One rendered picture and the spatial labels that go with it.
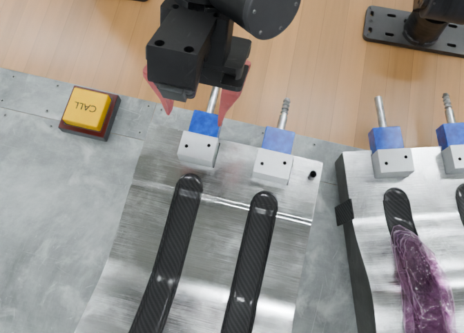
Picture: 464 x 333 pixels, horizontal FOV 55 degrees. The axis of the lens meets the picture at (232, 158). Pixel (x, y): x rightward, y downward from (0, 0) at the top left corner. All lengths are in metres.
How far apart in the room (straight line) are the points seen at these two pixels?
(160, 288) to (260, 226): 0.16
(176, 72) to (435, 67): 0.59
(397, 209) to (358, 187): 0.06
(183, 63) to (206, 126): 0.27
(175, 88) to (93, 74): 0.45
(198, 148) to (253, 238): 0.15
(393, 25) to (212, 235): 0.51
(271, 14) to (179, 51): 0.08
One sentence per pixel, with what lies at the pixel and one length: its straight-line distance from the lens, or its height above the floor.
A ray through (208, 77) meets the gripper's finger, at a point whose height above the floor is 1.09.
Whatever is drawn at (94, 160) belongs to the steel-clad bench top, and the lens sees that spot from 0.77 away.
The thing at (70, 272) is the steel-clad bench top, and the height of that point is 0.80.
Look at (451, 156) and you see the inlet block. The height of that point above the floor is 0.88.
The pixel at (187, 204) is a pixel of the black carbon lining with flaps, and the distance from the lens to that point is 0.63.
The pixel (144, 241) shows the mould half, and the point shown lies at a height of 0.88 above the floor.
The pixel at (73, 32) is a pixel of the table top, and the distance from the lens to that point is 0.89.
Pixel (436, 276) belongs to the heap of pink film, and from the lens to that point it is 0.65.
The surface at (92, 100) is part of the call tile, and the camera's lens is 0.76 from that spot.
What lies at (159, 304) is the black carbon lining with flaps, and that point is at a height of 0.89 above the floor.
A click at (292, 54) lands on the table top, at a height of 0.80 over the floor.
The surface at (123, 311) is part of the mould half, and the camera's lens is 0.61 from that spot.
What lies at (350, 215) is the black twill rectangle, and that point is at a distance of 0.67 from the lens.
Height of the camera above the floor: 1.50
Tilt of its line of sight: 73 degrees down
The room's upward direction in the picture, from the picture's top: straight up
